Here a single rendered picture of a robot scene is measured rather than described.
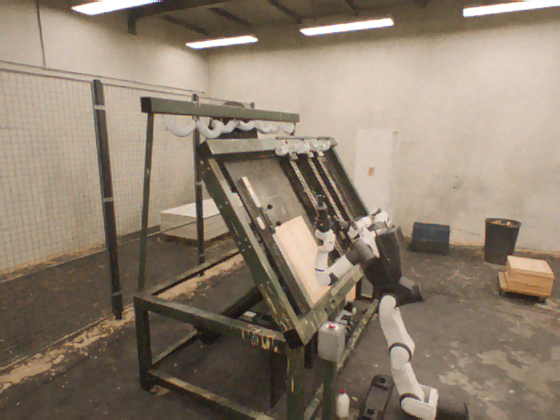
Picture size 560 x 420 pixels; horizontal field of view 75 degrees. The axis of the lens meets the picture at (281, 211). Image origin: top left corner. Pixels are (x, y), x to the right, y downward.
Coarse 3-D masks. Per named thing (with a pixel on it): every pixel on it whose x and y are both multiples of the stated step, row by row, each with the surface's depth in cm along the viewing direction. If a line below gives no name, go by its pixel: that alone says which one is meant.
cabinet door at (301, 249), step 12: (300, 216) 278; (276, 228) 245; (288, 228) 257; (300, 228) 271; (288, 240) 250; (300, 240) 263; (312, 240) 276; (288, 252) 243; (300, 252) 256; (312, 252) 269; (300, 264) 249; (312, 264) 261; (300, 276) 241; (312, 276) 254; (312, 288) 247; (324, 288) 258; (312, 300) 240
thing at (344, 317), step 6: (342, 300) 265; (348, 300) 268; (342, 306) 267; (348, 306) 266; (336, 312) 255; (342, 312) 260; (348, 312) 255; (354, 312) 265; (330, 318) 244; (336, 318) 252; (342, 318) 247; (348, 318) 247; (342, 324) 241; (348, 324) 247; (348, 330) 255; (348, 336) 253
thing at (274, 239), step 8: (240, 184) 238; (248, 192) 236; (256, 200) 237; (256, 208) 235; (264, 224) 235; (272, 240) 234; (280, 248) 234; (280, 256) 234; (288, 264) 233; (288, 272) 233; (296, 280) 232; (296, 288) 232; (304, 288) 235; (304, 296) 231; (304, 304) 232; (312, 304) 234
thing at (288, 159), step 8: (288, 152) 294; (288, 160) 297; (288, 168) 298; (296, 168) 299; (296, 176) 296; (296, 184) 297; (304, 184) 298; (304, 192) 295; (304, 200) 297; (312, 200) 296; (312, 208) 295; (312, 216) 296; (336, 248) 291; (336, 256) 292
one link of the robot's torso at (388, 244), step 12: (384, 228) 238; (396, 228) 225; (372, 240) 222; (384, 240) 221; (396, 240) 217; (384, 252) 221; (396, 252) 219; (360, 264) 231; (372, 264) 225; (384, 264) 222; (396, 264) 220; (372, 276) 228; (384, 276) 224; (396, 276) 223
